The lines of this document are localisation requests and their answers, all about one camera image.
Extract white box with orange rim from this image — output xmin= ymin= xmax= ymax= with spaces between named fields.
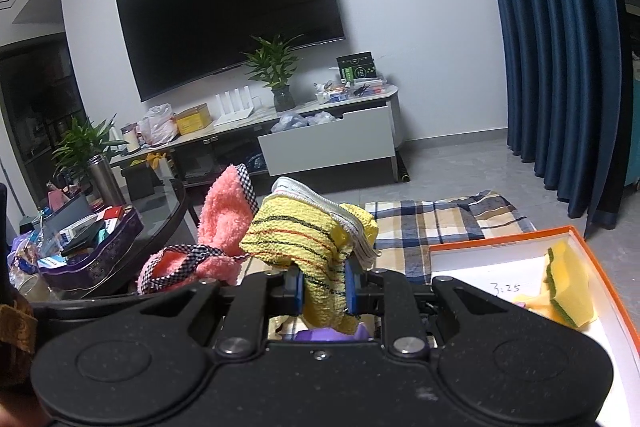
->
xmin=428 ymin=225 xmax=640 ymax=427

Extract steel thermos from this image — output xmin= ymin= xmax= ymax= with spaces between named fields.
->
xmin=86 ymin=154 xmax=127 ymax=208

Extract clear plastic bags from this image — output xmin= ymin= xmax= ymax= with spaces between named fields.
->
xmin=271 ymin=110 xmax=337 ymax=134

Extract white television cabinet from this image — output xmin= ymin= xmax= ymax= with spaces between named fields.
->
xmin=109 ymin=83 xmax=402 ymax=188

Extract black wall television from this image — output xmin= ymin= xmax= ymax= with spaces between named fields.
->
xmin=115 ymin=0 xmax=347 ymax=104

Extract round glass table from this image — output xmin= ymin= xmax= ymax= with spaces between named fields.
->
xmin=30 ymin=176 xmax=189 ymax=309

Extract white router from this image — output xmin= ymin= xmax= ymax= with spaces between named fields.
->
xmin=212 ymin=90 xmax=257 ymax=126

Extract yellow sponge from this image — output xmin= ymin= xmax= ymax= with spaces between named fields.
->
xmin=539 ymin=240 xmax=599 ymax=329

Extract plaid blanket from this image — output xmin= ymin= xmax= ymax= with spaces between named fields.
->
xmin=364 ymin=189 xmax=537 ymax=285

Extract potted plant in dark pot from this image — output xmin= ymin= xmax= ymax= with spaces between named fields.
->
xmin=241 ymin=33 xmax=304 ymax=112

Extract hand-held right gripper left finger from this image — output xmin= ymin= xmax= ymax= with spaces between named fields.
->
xmin=139 ymin=271 xmax=307 ymax=355

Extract yellow striped cloth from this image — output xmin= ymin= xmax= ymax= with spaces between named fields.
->
xmin=239 ymin=193 xmax=379 ymax=337

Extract pink checkered-trim towel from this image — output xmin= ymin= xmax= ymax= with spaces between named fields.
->
xmin=136 ymin=163 xmax=259 ymax=297

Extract yellow cardboard box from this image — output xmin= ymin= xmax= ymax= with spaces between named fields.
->
xmin=174 ymin=103 xmax=214 ymax=136

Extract white plastic bag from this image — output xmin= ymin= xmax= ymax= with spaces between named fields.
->
xmin=136 ymin=102 xmax=179 ymax=146

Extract green and black box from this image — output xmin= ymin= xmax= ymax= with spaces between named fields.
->
xmin=335 ymin=51 xmax=378 ymax=86

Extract purple tin of clutter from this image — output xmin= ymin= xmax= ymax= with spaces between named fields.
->
xmin=36 ymin=206 xmax=146 ymax=294

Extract blue curtain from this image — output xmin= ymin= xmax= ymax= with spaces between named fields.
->
xmin=471 ymin=0 xmax=632 ymax=234

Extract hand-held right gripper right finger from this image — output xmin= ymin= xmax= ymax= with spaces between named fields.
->
xmin=344 ymin=264 xmax=503 ymax=355

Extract potted plant beside thermos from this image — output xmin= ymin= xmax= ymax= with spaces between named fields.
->
xmin=51 ymin=113 xmax=127 ymax=188

